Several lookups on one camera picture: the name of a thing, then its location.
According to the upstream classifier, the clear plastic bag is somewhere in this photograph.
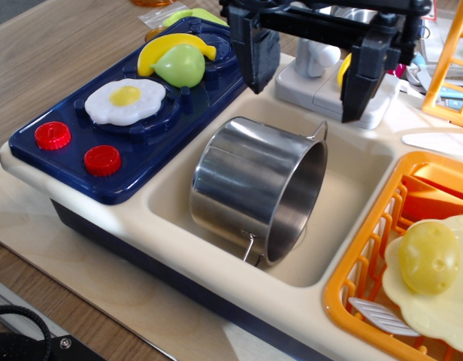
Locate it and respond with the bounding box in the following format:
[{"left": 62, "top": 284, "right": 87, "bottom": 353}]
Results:
[{"left": 138, "top": 1, "right": 189, "bottom": 29}]

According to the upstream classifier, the black cable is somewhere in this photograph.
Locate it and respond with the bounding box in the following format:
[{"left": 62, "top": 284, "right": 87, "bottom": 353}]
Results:
[{"left": 0, "top": 305, "right": 53, "bottom": 361}]

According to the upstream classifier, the yellow toy banana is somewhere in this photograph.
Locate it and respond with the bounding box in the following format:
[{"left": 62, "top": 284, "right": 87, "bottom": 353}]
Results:
[{"left": 137, "top": 33, "right": 217, "bottom": 77}]

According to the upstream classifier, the white toy faucet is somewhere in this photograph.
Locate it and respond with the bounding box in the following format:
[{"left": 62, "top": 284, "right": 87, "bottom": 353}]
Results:
[{"left": 275, "top": 38, "right": 400, "bottom": 129}]

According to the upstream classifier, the orange toy cheese wedge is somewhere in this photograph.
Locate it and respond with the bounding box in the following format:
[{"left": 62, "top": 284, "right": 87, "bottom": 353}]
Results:
[{"left": 401, "top": 163, "right": 463, "bottom": 222}]

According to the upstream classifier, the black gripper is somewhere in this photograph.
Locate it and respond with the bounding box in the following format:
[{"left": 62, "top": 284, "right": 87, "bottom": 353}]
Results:
[{"left": 219, "top": 1, "right": 431, "bottom": 123}]

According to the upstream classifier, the red stove knob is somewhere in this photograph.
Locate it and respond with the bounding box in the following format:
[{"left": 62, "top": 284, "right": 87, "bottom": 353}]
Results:
[
  {"left": 35, "top": 121, "right": 71, "bottom": 150},
  {"left": 83, "top": 144, "right": 122, "bottom": 177}
]

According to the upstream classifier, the cream toy kitchen sink unit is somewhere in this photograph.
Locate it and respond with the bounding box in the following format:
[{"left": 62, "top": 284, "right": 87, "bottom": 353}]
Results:
[{"left": 0, "top": 84, "right": 460, "bottom": 360}]

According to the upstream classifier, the toy fried egg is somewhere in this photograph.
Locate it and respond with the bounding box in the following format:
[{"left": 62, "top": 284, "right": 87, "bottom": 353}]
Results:
[{"left": 84, "top": 78, "right": 166, "bottom": 126}]

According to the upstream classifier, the orange dish basket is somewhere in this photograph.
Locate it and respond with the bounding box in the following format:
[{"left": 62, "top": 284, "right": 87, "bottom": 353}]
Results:
[{"left": 322, "top": 151, "right": 463, "bottom": 360}]

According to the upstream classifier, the red stove knob right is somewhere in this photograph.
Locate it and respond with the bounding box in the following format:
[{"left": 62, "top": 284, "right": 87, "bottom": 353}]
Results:
[{"left": 83, "top": 144, "right": 122, "bottom": 177}]

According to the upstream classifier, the stainless steel pot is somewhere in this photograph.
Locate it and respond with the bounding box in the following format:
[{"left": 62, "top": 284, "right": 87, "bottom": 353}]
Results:
[{"left": 189, "top": 117, "right": 328, "bottom": 265}]

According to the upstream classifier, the red stove knob left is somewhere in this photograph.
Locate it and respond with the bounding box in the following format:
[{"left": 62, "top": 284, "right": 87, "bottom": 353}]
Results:
[{"left": 35, "top": 121, "right": 71, "bottom": 150}]

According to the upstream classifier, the white toy spatula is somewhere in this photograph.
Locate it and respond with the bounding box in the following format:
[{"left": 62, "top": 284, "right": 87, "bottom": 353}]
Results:
[{"left": 348, "top": 297, "right": 419, "bottom": 337}]

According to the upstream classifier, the green toy pear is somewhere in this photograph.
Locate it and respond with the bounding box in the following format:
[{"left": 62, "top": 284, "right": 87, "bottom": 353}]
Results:
[{"left": 150, "top": 44, "right": 205, "bottom": 88}]

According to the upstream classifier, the yellow toy potato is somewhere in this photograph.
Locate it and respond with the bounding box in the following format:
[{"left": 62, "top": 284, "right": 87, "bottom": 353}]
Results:
[{"left": 398, "top": 221, "right": 461, "bottom": 296}]

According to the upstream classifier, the green toy piece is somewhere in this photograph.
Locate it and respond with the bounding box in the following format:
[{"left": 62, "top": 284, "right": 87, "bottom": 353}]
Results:
[{"left": 162, "top": 8, "right": 228, "bottom": 26}]

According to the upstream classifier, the blue toy stove top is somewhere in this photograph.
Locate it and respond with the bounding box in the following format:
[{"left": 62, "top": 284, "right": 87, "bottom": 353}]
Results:
[{"left": 8, "top": 17, "right": 246, "bottom": 205}]

